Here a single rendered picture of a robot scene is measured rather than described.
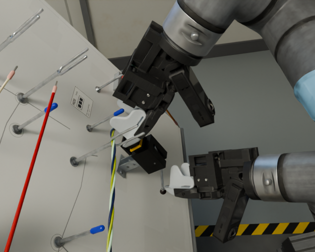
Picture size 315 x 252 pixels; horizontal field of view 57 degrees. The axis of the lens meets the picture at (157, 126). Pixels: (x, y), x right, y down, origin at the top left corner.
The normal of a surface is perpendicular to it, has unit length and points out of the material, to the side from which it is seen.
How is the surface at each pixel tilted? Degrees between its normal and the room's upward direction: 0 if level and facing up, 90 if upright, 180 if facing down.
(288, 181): 56
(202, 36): 78
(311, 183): 61
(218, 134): 0
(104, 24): 90
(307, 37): 37
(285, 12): 44
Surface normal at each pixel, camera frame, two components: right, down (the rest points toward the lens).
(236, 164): -0.68, 0.04
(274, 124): 0.00, -0.63
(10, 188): 0.81, -0.39
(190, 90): -0.09, 0.66
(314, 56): -0.74, -0.35
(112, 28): 0.21, 0.76
